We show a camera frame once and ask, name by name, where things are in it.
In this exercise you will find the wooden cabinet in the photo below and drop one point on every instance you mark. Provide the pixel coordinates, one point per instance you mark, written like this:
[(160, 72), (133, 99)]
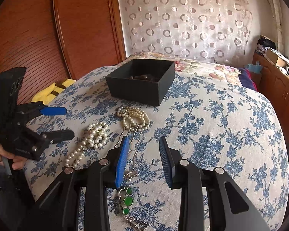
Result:
[(277, 86)]

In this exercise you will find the colourful floral quilt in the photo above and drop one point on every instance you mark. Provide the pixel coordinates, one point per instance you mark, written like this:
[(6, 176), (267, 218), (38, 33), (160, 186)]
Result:
[(197, 67)]

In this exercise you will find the sheer circle-patterned curtain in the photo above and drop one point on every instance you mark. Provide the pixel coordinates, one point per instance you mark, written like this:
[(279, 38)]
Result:
[(183, 24)]

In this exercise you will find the yellow plush toy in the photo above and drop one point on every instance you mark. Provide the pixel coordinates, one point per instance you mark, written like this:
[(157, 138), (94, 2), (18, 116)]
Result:
[(45, 93)]

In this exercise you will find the wooden wardrobe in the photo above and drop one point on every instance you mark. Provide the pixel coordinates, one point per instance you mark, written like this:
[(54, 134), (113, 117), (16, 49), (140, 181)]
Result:
[(38, 28)]

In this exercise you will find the blue floral blanket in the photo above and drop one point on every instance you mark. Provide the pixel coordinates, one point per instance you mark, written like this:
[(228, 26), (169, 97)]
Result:
[(207, 125)]

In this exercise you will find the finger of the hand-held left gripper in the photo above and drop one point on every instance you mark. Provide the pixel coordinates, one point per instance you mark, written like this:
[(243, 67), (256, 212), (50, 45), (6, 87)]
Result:
[(60, 135), (53, 111)]

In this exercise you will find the pile of dark clothes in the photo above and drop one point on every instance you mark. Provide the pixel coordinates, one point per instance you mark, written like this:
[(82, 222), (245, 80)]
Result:
[(266, 44)]

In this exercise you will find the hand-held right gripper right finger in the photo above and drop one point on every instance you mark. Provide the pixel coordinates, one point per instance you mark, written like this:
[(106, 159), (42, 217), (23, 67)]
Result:
[(165, 160)]

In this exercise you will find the cardboard box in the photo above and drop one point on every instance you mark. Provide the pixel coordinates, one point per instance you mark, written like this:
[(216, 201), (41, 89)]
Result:
[(274, 57)]

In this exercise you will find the blue plastic bag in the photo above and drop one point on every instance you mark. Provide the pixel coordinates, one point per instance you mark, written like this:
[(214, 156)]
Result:
[(254, 67)]

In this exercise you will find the navy and red blanket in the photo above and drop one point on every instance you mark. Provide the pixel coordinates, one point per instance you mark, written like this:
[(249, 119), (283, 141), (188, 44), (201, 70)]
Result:
[(249, 79)]

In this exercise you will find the beige window curtain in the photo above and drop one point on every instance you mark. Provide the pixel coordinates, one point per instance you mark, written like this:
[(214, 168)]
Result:
[(277, 16)]

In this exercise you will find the black jewelry box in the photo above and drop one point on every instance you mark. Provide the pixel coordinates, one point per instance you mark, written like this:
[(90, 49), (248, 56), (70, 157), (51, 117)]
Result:
[(139, 92)]

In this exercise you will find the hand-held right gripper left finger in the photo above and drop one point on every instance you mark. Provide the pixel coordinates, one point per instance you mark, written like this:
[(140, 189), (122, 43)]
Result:
[(122, 160)]

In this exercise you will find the dark hair comb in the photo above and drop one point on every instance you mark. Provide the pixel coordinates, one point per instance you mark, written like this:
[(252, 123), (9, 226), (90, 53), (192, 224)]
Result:
[(136, 137)]

